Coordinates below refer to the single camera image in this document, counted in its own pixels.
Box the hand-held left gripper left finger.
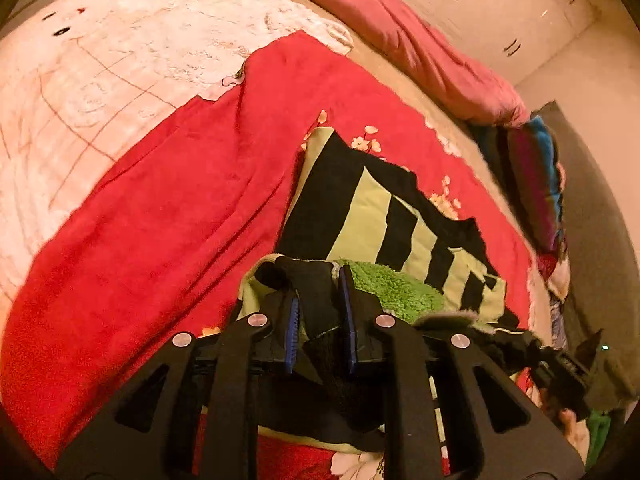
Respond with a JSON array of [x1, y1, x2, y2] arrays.
[[55, 290, 303, 480]]

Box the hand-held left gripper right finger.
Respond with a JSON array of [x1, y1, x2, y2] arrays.
[[337, 265, 586, 480]]

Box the green black striped frog sweater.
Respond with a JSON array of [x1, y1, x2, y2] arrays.
[[237, 127, 541, 453]]

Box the person's right hand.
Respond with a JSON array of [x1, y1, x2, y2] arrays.
[[557, 407, 591, 456]]

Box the blue white patterned cloth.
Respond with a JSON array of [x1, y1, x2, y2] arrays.
[[547, 295, 571, 353]]

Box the beige pillow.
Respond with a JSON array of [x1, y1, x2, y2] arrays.
[[547, 259, 571, 300]]

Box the grey quilted headboard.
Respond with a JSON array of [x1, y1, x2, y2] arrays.
[[535, 100, 640, 406]]

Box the red floral blanket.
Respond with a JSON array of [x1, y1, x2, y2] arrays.
[[0, 30, 541, 480]]

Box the multicolour striped pillow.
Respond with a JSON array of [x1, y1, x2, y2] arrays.
[[470, 115, 568, 256]]

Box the pink duvet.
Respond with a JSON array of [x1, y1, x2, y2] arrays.
[[280, 0, 531, 128]]

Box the pink white cartoon quilt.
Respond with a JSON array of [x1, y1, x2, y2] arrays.
[[0, 0, 353, 306]]

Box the white wardrobe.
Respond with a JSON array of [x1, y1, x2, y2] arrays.
[[360, 0, 598, 86]]

